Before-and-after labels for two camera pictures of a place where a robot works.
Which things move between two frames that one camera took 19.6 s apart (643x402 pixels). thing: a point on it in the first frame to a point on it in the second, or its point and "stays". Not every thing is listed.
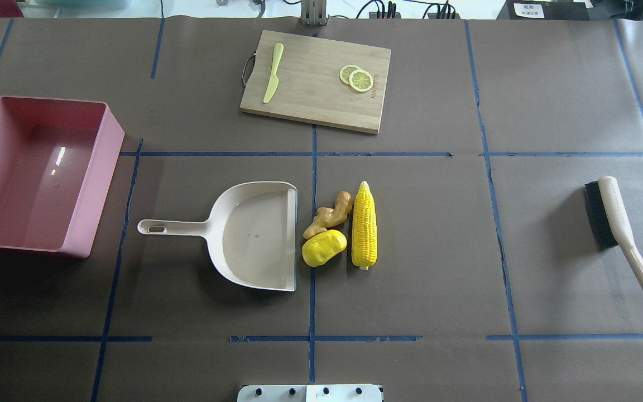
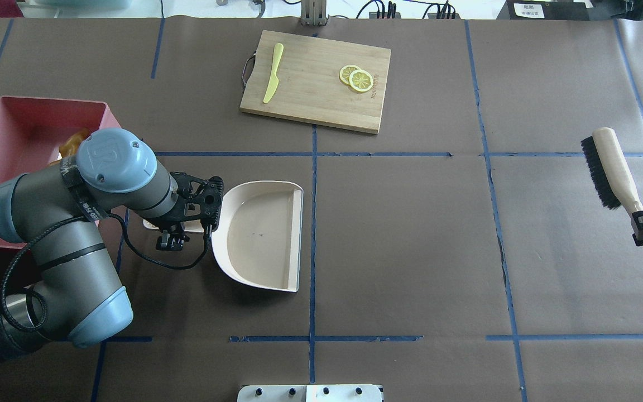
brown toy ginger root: x=327 y=218 to x=68 y=147
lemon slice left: x=345 y=72 stays
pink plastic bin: x=39 y=175 stays
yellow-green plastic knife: x=274 y=82 stays
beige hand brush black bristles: x=612 y=228 to x=603 y=156
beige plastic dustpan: x=252 y=230 stays
